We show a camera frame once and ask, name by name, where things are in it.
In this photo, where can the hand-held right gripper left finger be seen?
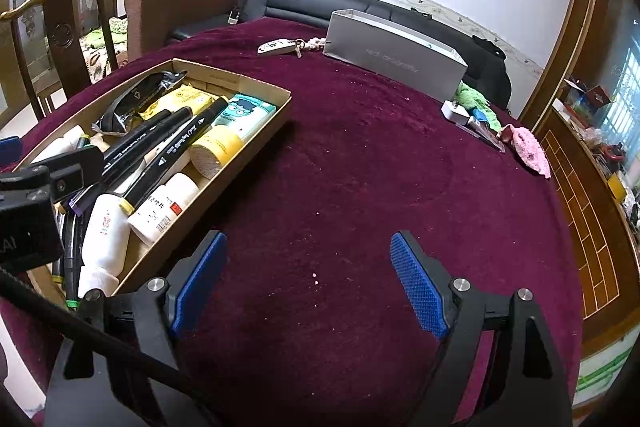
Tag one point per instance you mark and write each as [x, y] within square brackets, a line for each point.
[197, 282]

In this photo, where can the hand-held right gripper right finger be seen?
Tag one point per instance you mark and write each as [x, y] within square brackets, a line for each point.
[417, 287]

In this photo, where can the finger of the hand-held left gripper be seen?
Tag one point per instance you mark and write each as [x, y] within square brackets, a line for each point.
[9, 148]
[75, 169]

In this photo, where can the small white bottle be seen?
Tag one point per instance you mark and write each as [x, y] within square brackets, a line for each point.
[65, 142]

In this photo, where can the black marker purple caps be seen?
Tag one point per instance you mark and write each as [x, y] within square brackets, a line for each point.
[145, 147]

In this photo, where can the black marker yellow caps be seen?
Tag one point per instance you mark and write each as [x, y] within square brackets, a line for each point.
[175, 152]
[140, 129]

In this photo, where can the tall white bottle red print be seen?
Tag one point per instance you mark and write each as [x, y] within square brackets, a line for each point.
[102, 242]

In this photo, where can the white pill bottle red label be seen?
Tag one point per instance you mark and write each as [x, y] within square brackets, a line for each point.
[162, 209]

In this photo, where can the black plastic packet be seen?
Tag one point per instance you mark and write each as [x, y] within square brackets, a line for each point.
[135, 99]

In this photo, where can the cardboard tray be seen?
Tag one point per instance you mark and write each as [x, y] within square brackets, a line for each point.
[235, 169]

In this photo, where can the floral cushion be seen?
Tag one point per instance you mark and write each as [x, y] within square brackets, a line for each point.
[100, 52]

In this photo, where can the maroon tablecloth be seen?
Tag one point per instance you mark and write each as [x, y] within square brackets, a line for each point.
[350, 182]

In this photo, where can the wooden chair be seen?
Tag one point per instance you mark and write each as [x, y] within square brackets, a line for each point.
[65, 32]

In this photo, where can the yellow tissue pack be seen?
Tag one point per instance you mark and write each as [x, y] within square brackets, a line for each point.
[185, 99]

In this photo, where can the clear plastic case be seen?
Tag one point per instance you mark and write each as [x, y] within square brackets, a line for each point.
[487, 134]

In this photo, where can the teal cartoon tube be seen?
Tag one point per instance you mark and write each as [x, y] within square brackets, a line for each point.
[245, 114]

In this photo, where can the pink knitted cloth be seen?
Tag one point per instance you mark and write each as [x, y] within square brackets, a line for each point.
[530, 149]

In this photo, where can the wooden brick-pattern counter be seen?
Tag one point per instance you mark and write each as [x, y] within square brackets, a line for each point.
[580, 207]

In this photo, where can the brown armchair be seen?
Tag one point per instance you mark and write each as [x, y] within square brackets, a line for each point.
[160, 2]

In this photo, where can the green knitted cloth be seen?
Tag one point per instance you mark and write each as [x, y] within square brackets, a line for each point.
[470, 96]

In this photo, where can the yellow box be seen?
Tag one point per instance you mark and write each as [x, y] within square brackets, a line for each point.
[617, 188]

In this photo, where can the silver rectangular box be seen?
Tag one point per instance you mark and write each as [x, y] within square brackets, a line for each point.
[395, 62]

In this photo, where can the black bag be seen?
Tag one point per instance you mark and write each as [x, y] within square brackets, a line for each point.
[492, 67]

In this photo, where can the red and black toy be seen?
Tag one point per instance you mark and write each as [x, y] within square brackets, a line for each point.
[613, 155]

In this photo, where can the colourful printed box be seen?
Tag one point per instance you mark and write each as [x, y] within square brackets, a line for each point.
[577, 99]

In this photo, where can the red cardboard box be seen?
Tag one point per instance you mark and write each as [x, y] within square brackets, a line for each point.
[598, 94]

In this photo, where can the black leather sofa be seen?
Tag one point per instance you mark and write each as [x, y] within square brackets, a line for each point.
[290, 2]

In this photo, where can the white wall charger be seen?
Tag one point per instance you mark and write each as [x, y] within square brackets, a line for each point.
[454, 112]

